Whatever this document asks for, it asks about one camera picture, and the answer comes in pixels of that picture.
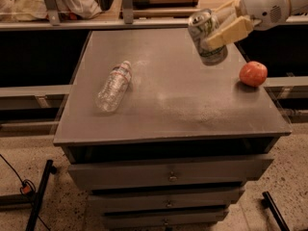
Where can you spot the grey metal bracket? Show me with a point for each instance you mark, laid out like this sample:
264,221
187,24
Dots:
52,12
127,11

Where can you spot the clear plastic water bottle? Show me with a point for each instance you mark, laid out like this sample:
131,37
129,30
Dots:
117,83

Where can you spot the orange fruit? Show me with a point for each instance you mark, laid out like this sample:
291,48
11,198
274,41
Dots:
253,74

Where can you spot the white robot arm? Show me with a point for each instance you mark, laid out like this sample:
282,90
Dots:
297,6

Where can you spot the bottom grey drawer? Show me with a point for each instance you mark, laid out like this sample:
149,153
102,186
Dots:
164,218

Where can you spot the white cloth bag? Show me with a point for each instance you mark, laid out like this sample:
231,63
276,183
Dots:
31,10

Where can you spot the grey drawer cabinet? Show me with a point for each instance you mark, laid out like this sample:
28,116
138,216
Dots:
174,107

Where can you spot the black stand leg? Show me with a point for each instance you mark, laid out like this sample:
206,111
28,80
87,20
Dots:
268,202
48,170

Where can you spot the top grey drawer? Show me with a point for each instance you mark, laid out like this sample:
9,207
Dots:
169,172

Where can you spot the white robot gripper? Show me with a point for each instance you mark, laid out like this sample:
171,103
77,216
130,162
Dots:
265,6

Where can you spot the grey metal bracket left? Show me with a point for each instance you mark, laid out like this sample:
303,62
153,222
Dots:
52,12

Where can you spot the black stand leg right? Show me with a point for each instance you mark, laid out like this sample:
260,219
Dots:
268,202

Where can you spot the green 7up soda can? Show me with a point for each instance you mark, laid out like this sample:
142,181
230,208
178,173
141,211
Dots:
201,24

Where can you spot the black stand leg left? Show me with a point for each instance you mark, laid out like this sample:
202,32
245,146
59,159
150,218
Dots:
48,170

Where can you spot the grey metal bracket middle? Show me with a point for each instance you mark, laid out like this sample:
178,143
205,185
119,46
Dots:
127,11

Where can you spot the middle grey drawer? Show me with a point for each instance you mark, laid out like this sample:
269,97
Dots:
161,200

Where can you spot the grey drawer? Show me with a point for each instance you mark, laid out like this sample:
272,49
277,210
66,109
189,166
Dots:
164,218
161,200
169,172

